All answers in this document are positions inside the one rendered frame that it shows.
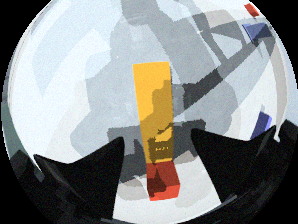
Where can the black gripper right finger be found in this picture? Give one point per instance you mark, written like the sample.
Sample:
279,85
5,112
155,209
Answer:
227,160

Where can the blue rectangular block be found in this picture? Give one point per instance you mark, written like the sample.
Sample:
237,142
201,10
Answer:
263,122

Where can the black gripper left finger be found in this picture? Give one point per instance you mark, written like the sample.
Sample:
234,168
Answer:
94,178

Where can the small red block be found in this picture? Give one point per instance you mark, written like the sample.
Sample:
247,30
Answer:
251,10

